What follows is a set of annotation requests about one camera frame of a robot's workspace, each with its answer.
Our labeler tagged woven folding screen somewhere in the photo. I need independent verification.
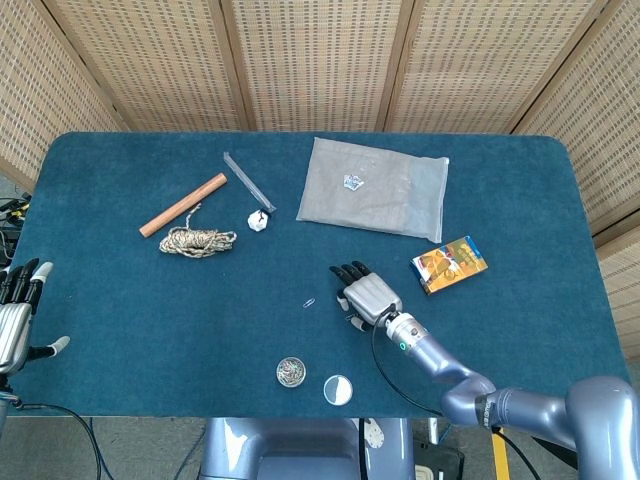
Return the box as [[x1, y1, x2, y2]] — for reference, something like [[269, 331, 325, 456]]
[[0, 0, 640, 361]]

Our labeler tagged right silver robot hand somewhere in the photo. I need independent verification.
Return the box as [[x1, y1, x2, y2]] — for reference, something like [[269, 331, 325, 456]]
[[328, 260, 404, 333]]

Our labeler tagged black floor box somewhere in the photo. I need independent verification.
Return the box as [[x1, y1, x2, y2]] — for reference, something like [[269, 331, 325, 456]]
[[417, 439, 466, 480]]

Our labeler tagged black cable bundle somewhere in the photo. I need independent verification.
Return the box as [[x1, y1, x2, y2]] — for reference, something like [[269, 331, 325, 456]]
[[0, 197, 32, 261]]

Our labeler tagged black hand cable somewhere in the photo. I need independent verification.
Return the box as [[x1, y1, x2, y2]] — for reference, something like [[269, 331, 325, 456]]
[[370, 312, 446, 417]]

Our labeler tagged clear plastic strip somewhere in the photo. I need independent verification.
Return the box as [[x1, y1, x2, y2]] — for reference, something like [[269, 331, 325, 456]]
[[222, 151, 277, 213]]

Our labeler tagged blue yellow carton box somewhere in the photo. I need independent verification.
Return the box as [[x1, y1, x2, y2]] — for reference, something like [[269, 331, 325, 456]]
[[410, 235, 489, 296]]

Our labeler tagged teal felt table cover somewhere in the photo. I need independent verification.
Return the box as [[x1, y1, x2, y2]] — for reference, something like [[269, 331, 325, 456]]
[[7, 130, 630, 420]]

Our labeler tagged clear jar of paperclips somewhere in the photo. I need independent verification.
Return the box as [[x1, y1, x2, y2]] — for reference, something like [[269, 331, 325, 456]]
[[275, 355, 307, 388]]

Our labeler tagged wooden dowel rod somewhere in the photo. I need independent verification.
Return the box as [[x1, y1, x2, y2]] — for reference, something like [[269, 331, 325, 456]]
[[138, 172, 229, 239]]

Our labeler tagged blue-grey robot torso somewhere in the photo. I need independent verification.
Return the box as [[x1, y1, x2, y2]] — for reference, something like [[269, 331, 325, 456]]
[[198, 417, 416, 480]]

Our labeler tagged clear bag with grey cloth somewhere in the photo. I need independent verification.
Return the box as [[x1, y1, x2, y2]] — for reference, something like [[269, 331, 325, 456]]
[[295, 136, 450, 245]]

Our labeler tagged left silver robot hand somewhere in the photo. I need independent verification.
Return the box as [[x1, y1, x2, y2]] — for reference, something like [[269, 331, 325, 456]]
[[0, 258, 71, 376]]

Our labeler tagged blue floor cable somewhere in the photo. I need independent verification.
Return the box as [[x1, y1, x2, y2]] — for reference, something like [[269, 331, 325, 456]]
[[9, 402, 116, 480]]

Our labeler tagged clear round plastic lid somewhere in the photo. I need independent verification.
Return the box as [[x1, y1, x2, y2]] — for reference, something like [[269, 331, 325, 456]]
[[322, 374, 354, 407]]

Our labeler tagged coiled jute rope bundle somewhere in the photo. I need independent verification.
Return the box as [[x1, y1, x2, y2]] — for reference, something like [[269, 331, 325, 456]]
[[158, 202, 238, 260]]

